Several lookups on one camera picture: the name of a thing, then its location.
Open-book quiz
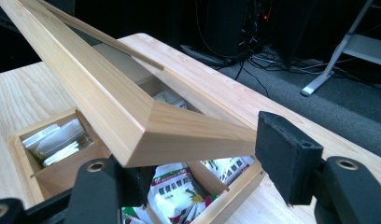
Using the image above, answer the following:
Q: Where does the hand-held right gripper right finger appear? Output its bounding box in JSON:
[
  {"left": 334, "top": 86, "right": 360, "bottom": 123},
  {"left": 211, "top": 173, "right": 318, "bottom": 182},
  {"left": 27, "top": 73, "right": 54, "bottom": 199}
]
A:
[{"left": 254, "top": 110, "right": 381, "bottom": 224}]

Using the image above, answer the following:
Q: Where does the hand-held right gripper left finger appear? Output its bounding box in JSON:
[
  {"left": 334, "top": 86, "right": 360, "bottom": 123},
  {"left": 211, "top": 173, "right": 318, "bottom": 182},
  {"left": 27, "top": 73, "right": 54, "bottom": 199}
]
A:
[{"left": 64, "top": 156, "right": 156, "bottom": 224}]

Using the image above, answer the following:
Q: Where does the wooden tea box with lid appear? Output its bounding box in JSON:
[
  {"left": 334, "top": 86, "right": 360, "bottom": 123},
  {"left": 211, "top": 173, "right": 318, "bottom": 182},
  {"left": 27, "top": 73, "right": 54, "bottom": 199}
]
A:
[{"left": 0, "top": 0, "right": 267, "bottom": 224}]

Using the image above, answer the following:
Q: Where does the wooden compartment box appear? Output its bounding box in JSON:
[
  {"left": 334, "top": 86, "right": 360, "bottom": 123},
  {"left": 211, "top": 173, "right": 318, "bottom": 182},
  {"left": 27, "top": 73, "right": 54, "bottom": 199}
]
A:
[{"left": 21, "top": 91, "right": 257, "bottom": 224}]

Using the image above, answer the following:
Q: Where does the white metal stand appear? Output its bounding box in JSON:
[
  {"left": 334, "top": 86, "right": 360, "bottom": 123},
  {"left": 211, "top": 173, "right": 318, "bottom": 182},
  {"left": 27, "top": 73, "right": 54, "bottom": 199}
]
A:
[{"left": 300, "top": 0, "right": 381, "bottom": 97}]

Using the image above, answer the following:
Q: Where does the grey round stand base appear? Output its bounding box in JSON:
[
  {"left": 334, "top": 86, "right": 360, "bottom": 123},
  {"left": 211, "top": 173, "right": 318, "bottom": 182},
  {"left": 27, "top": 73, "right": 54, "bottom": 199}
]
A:
[{"left": 179, "top": 44, "right": 241, "bottom": 68}]

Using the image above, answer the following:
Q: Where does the black upright column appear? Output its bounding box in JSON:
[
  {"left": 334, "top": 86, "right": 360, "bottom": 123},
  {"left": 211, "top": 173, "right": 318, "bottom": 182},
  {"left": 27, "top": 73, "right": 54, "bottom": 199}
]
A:
[{"left": 205, "top": 0, "right": 260, "bottom": 58}]

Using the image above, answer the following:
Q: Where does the thin black floor cable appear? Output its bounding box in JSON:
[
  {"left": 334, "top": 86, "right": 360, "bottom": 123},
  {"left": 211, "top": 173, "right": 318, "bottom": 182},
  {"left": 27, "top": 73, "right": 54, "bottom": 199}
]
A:
[{"left": 234, "top": 59, "right": 271, "bottom": 98}]

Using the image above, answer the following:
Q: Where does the tangle of floor cables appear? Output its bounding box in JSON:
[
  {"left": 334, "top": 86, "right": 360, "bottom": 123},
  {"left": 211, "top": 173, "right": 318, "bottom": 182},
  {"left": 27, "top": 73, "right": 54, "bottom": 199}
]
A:
[{"left": 246, "top": 18, "right": 330, "bottom": 75}]

